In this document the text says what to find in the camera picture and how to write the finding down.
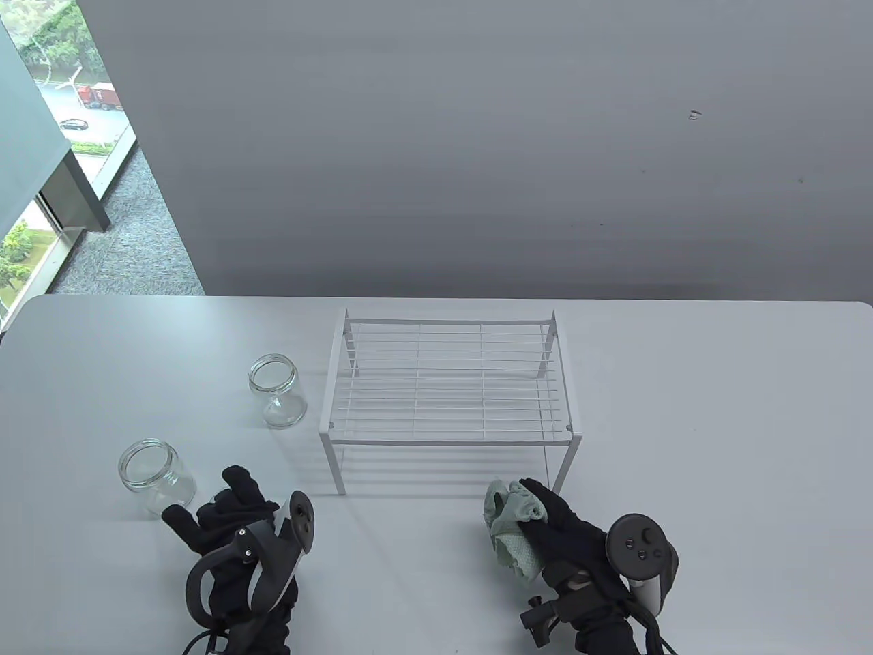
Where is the person's right hand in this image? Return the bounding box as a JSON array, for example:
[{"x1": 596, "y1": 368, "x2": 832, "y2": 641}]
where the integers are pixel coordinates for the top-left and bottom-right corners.
[{"x1": 517, "y1": 478, "x2": 638, "y2": 618}]

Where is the person's left hand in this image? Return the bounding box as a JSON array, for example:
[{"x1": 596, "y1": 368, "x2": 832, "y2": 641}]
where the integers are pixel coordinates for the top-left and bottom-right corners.
[{"x1": 162, "y1": 465, "x2": 301, "y2": 615}]

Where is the green fish scale cleaning cloth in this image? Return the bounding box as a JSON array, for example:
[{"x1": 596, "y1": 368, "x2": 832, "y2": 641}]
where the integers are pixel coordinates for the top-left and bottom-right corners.
[{"x1": 484, "y1": 480, "x2": 548, "y2": 584}]

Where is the clear glass jar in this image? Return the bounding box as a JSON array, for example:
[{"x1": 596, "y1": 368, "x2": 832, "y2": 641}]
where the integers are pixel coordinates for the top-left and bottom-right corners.
[
  {"x1": 248, "y1": 353, "x2": 308, "y2": 429},
  {"x1": 119, "y1": 439, "x2": 197, "y2": 519}
]

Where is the person's right forearm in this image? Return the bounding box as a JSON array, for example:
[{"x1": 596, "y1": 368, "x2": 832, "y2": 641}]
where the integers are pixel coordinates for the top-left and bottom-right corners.
[{"x1": 573, "y1": 611, "x2": 655, "y2": 655}]

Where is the person's left forearm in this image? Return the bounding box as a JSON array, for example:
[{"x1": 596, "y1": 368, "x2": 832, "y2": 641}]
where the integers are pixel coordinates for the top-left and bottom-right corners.
[{"x1": 211, "y1": 604, "x2": 294, "y2": 655}]

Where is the grey left hand controller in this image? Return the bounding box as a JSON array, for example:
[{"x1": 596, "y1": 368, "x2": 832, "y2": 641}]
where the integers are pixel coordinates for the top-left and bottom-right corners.
[{"x1": 186, "y1": 490, "x2": 316, "y2": 625}]

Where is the grey window pillar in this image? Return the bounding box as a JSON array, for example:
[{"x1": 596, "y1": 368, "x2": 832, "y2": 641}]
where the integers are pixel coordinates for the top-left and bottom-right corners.
[{"x1": 0, "y1": 27, "x2": 111, "y2": 236}]

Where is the glass window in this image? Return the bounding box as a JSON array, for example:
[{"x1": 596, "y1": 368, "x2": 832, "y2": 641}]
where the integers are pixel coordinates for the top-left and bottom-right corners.
[{"x1": 0, "y1": 0, "x2": 137, "y2": 328}]

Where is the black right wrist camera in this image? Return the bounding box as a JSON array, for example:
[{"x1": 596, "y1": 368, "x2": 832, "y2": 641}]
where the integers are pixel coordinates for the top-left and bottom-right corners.
[{"x1": 520, "y1": 594, "x2": 568, "y2": 649}]

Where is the black left glove cable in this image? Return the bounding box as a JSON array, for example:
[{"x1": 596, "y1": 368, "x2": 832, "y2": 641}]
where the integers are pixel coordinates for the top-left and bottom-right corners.
[{"x1": 181, "y1": 628, "x2": 229, "y2": 655}]

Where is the black glove cable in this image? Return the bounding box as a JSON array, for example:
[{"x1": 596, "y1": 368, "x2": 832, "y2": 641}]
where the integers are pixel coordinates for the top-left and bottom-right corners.
[
  {"x1": 181, "y1": 628, "x2": 229, "y2": 655},
  {"x1": 634, "y1": 607, "x2": 679, "y2": 655}
]

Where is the black right glove cable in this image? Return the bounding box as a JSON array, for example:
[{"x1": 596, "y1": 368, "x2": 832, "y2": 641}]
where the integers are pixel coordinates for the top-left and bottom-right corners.
[{"x1": 634, "y1": 607, "x2": 679, "y2": 655}]

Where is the white wire shelf rack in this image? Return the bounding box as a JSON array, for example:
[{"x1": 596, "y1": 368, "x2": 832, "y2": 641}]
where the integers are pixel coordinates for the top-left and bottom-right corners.
[{"x1": 318, "y1": 308, "x2": 582, "y2": 497}]

